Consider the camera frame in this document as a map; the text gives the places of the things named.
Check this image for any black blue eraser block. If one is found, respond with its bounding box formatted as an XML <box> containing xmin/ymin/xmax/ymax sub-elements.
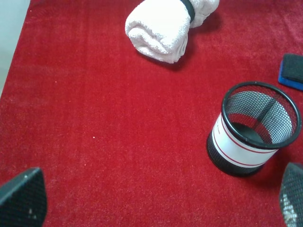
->
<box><xmin>278</xmin><ymin>53</ymin><xmax>303</xmax><ymax>91</ymax></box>

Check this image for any black mesh pen holder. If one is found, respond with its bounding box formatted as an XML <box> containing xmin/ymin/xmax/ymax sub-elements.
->
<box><xmin>206</xmin><ymin>81</ymin><xmax>302</xmax><ymax>177</ymax></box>

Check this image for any rolled white towel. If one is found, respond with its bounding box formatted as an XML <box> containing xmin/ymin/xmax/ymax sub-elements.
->
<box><xmin>125</xmin><ymin>0</ymin><xmax>219</xmax><ymax>64</ymax></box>

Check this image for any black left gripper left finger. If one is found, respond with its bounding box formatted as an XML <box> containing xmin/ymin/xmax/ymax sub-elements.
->
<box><xmin>0</xmin><ymin>167</ymin><xmax>47</xmax><ymax>227</ymax></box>

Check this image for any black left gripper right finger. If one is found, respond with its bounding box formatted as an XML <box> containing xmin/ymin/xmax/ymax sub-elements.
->
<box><xmin>279</xmin><ymin>163</ymin><xmax>303</xmax><ymax>227</ymax></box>

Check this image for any red velvet table cloth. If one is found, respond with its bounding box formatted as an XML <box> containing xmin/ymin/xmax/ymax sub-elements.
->
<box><xmin>0</xmin><ymin>0</ymin><xmax>303</xmax><ymax>227</ymax></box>

